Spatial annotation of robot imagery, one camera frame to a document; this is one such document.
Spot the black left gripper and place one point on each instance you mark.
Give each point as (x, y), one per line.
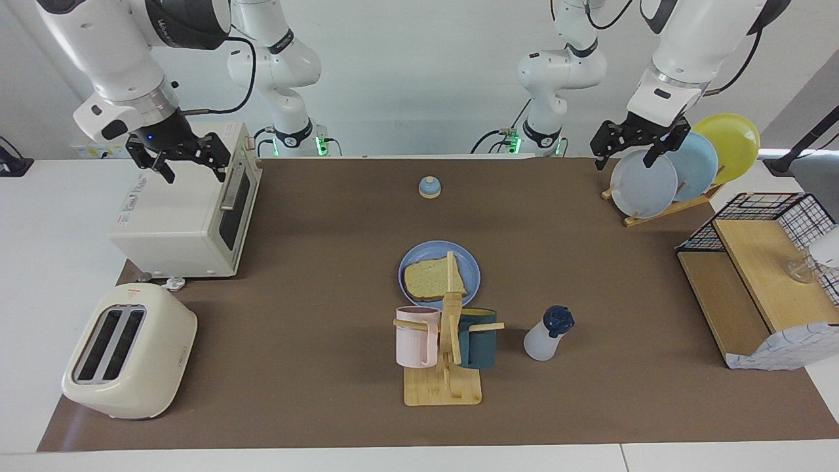
(649, 128)

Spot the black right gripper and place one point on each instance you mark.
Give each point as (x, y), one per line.
(167, 134)

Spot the translucent seasoning bottle blue cap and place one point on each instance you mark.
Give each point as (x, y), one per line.
(541, 344)

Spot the toasted bread slice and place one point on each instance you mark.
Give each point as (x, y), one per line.
(429, 282)

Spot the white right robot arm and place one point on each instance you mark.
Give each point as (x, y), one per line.
(111, 46)

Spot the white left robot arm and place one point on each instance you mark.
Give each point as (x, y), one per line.
(695, 39)

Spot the grey plate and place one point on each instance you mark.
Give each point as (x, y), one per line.
(642, 190)

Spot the light blue plate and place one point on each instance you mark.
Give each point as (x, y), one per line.
(698, 164)

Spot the wooden plate rack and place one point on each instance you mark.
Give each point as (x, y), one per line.
(639, 219)

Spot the yellow plate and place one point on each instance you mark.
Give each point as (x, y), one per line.
(737, 144)

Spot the periwinkle blue plate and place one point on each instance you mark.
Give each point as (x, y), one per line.
(419, 252)

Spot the white toaster oven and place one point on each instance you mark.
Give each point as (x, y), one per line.
(170, 223)

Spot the white power box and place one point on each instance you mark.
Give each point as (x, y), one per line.
(85, 152)

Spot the black desk object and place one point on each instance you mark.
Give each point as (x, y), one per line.
(13, 165)

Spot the clear glass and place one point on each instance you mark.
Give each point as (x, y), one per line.
(803, 270)

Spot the cream two-slot toaster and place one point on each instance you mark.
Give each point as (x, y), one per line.
(144, 367)

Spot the wooden box with mesh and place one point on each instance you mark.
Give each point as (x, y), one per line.
(780, 347)

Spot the dark teal mug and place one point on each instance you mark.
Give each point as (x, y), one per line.
(482, 347)

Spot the brown table mat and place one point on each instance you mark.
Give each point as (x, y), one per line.
(295, 393)

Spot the pink mug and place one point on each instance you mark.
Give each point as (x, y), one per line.
(413, 341)

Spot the wooden mug tree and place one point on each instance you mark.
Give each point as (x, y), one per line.
(442, 393)

